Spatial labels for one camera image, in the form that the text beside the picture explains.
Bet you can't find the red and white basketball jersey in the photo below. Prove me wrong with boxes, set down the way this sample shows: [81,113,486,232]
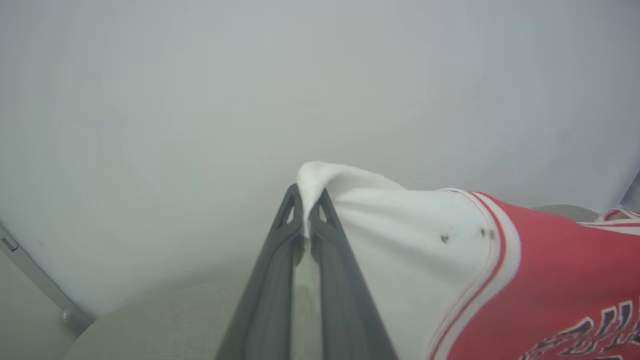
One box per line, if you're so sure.
[296,161,640,360]

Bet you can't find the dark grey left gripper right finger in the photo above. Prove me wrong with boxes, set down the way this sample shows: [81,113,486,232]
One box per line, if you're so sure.
[308,188,399,360]

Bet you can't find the grey metal pole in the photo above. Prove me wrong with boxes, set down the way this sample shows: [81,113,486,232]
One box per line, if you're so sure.
[0,224,97,333]

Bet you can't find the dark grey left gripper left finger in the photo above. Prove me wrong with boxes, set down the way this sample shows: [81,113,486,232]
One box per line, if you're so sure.
[215,183,306,360]

